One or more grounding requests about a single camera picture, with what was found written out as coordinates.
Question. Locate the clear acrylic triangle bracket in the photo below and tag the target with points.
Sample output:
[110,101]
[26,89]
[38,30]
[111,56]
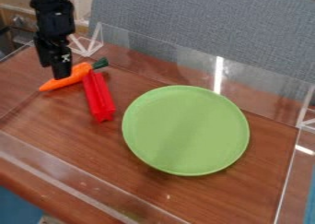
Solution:
[87,45]

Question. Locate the wooden shelf with knob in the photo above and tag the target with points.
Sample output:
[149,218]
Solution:
[22,18]

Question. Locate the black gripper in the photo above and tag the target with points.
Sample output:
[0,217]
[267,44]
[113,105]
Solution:
[55,26]

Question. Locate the cardboard box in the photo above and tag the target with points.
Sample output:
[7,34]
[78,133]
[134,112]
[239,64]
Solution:
[82,0]

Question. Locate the green round plate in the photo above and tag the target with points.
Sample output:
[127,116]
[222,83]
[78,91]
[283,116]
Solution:
[186,130]

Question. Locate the orange toy carrot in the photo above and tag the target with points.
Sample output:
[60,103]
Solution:
[78,73]

